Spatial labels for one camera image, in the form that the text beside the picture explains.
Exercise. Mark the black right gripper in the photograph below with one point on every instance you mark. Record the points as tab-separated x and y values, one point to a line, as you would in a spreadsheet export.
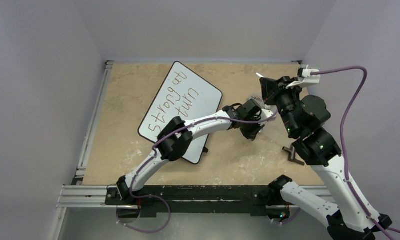
277	91

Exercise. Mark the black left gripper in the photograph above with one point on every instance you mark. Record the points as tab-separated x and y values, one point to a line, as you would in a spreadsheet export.
252	135

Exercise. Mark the white marker pen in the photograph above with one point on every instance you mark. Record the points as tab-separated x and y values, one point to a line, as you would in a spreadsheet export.
259	75

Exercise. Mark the white whiteboard black frame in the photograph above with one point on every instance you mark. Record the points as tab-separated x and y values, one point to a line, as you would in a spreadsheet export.
183	94

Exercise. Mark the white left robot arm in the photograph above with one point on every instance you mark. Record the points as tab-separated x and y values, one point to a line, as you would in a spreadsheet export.
174	141

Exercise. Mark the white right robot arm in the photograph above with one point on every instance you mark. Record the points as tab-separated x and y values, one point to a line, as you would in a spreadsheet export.
349	216

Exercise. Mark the clear plastic screw box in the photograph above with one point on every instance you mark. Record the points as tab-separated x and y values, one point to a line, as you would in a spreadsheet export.
264	114

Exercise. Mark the black metal clamp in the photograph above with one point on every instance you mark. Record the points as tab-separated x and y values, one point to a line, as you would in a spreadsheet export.
291	151

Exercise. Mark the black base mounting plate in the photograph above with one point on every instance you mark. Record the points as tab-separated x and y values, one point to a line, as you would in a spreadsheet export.
255	200

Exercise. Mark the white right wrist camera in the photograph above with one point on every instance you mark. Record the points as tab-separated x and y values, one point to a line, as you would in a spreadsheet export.
306	77

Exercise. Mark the aluminium extrusion rail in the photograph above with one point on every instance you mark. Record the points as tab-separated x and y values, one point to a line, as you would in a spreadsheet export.
83	196

